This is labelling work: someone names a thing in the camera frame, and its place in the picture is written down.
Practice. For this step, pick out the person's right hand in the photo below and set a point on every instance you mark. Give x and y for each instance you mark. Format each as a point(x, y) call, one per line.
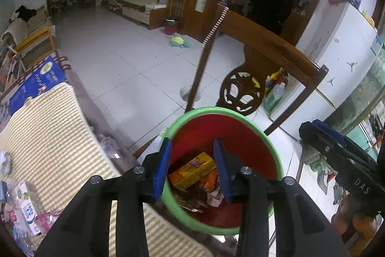
point(355, 221)

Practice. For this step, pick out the white milk carton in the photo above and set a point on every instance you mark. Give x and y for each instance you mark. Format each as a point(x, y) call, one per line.
point(27, 205)

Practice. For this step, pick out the black cloth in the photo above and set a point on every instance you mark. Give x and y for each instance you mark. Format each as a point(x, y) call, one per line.
point(25, 12)

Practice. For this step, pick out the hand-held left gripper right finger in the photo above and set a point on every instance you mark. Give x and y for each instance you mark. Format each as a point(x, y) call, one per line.
point(222, 172)

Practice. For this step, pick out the white refrigerator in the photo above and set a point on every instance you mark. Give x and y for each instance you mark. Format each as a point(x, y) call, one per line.
point(337, 34)

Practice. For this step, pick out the clear plastic water bottle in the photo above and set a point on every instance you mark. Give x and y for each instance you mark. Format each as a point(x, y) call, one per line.
point(10, 205)

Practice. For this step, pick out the wooden television cabinet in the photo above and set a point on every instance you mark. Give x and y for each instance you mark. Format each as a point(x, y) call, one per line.
point(138, 10)

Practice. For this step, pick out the yellow wooden bench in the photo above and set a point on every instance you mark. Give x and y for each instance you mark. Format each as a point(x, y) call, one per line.
point(36, 46)

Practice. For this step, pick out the pink snack packet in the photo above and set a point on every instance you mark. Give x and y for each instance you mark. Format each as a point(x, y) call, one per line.
point(48, 221)

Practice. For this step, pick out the green plastic toy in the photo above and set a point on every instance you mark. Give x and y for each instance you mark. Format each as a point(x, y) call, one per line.
point(320, 175)

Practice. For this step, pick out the shiny foil wrapper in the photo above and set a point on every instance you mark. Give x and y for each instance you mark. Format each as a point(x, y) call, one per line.
point(189, 202)

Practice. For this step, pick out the yellow drink carton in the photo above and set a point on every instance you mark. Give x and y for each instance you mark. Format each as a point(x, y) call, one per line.
point(192, 169)

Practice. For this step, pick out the yellow toy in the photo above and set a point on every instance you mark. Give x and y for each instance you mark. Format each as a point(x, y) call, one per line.
point(275, 78)

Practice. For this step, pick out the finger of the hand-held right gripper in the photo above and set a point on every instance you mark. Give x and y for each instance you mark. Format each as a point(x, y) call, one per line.
point(329, 129)
point(324, 148)

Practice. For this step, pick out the green detergent bottle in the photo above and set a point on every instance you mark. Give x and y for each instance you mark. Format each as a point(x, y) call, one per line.
point(273, 97)

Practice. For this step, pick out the plush turtle toy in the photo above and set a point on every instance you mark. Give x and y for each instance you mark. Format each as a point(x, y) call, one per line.
point(179, 40)

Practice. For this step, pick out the carved wooden chair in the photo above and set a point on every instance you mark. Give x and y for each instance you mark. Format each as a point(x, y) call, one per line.
point(270, 43)

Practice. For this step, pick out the small red waste bin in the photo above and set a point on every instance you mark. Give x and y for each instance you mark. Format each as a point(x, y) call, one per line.
point(172, 26)

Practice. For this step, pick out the beige sofa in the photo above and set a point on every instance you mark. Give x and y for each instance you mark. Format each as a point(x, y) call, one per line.
point(27, 26)

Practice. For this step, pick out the crumpled white paper ball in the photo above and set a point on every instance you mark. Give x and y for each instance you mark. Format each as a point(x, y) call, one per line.
point(4, 162)

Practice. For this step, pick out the orange snack packet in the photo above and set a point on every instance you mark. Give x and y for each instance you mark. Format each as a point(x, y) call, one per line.
point(209, 181)

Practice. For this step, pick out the red bin with green rim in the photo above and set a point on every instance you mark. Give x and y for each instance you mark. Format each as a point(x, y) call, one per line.
point(240, 130)

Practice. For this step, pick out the round white floor base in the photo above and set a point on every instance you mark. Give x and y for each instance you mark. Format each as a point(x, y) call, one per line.
point(190, 93)

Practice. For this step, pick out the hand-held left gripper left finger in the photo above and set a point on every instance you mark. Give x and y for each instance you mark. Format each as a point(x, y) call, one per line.
point(162, 172)

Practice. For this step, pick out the white book rack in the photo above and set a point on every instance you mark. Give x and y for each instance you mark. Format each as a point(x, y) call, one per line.
point(12, 67)

